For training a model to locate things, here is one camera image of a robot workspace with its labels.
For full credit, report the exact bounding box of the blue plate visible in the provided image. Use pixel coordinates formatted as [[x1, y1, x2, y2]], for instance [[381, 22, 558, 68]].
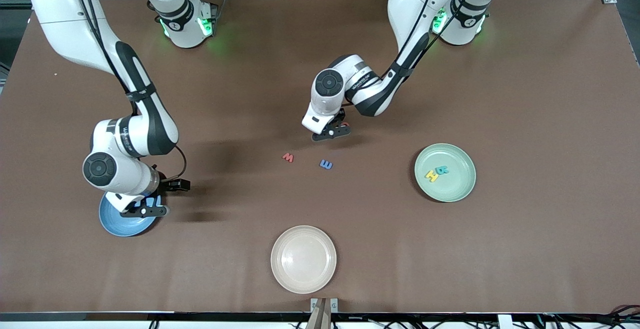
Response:
[[99, 192, 161, 238]]

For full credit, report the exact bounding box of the green plate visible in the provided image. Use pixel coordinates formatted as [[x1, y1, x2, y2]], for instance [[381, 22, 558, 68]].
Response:
[[414, 143, 477, 203]]

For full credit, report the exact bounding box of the beige plate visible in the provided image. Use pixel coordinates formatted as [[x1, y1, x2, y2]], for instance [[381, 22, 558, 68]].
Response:
[[270, 225, 338, 295]]

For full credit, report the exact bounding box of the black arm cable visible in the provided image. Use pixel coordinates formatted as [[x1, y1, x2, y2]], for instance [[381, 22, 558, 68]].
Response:
[[397, 0, 476, 67], [70, 0, 188, 182]]

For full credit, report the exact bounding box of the black table edge rail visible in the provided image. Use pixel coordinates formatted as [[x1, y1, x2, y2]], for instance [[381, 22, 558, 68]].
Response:
[[0, 311, 640, 322]]

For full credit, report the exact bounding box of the grey metal bracket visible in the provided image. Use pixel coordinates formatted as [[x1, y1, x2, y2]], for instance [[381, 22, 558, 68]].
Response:
[[310, 297, 339, 314]]

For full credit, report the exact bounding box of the red black cable bundle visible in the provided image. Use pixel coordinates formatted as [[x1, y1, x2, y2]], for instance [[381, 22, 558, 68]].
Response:
[[592, 305, 640, 327]]

